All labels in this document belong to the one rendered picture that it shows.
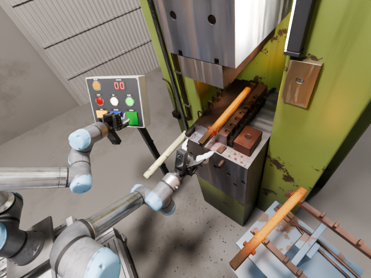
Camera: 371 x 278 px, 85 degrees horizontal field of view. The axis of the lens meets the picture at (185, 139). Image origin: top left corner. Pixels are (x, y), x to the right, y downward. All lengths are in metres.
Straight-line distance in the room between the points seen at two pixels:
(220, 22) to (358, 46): 0.36
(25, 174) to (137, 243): 1.27
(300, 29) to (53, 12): 2.76
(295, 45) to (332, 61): 0.12
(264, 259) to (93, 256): 0.72
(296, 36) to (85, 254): 0.83
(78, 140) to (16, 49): 2.47
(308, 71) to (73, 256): 0.86
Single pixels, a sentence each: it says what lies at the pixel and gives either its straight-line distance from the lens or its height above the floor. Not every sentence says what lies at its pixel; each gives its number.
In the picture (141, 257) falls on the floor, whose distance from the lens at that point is 1.90.
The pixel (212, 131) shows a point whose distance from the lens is 0.97.
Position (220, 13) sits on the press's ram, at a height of 1.52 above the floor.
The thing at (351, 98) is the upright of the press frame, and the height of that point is 1.26.
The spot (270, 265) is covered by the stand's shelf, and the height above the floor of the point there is 0.67.
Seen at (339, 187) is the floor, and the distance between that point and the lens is 2.11.
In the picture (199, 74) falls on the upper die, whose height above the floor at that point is 1.31.
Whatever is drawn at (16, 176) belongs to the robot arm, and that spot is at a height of 1.28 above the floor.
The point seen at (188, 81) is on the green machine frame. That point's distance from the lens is 1.12.
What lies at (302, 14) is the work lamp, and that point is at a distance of 0.67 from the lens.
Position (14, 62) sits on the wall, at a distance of 3.30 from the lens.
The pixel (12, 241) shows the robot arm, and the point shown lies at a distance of 1.20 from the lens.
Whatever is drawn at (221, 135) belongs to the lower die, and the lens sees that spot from 0.98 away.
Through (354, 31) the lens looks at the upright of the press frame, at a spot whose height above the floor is 1.45.
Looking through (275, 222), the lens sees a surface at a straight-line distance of 0.85.
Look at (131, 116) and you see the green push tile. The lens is 1.18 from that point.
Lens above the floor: 1.75
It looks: 50 degrees down
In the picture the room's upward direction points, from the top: 17 degrees counter-clockwise
